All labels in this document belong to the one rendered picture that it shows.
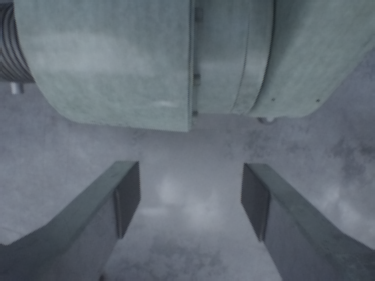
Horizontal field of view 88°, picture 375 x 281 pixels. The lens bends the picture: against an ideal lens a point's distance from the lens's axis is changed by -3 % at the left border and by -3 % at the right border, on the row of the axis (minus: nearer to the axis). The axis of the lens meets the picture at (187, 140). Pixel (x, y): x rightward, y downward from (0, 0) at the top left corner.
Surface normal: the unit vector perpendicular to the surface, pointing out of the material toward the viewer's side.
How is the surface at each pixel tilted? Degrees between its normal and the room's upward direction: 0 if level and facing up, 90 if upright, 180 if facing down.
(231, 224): 0
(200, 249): 0
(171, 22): 7
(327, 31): 48
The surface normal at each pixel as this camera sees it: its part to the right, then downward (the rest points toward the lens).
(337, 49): -0.02, 0.88
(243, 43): -0.02, 0.41
